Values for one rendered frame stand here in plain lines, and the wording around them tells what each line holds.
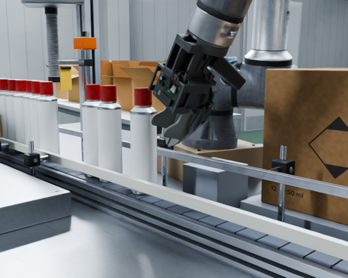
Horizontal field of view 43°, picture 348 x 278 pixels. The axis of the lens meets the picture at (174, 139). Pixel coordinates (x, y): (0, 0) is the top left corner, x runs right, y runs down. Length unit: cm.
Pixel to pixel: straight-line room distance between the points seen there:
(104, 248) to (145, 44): 564
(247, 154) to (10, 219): 62
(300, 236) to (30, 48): 526
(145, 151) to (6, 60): 486
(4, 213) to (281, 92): 56
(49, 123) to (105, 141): 26
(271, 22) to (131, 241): 60
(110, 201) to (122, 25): 503
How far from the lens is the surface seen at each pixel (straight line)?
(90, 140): 98
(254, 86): 109
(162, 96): 70
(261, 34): 109
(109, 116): 92
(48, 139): 116
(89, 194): 95
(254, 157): 119
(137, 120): 82
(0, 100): 139
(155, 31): 640
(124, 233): 81
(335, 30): 907
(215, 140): 111
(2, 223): 85
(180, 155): 83
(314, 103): 83
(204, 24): 66
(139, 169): 84
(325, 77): 82
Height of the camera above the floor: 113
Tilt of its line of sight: 10 degrees down
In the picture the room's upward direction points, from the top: straight up
